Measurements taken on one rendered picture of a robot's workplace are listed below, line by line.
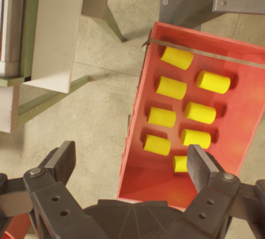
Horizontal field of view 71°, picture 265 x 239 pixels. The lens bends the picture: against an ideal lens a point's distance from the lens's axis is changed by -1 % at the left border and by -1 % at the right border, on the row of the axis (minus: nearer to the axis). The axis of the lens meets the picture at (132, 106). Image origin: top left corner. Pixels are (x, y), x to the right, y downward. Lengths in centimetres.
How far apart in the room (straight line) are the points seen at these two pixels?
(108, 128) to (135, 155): 67
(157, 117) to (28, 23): 54
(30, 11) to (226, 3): 42
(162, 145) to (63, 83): 51
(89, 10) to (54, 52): 12
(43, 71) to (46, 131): 125
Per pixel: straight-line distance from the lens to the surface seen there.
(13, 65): 42
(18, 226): 204
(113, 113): 148
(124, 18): 143
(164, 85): 73
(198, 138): 83
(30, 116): 66
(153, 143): 80
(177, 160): 87
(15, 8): 41
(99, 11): 47
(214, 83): 78
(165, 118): 76
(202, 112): 80
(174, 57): 73
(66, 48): 43
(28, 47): 43
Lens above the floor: 140
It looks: 75 degrees down
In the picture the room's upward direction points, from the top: 179 degrees clockwise
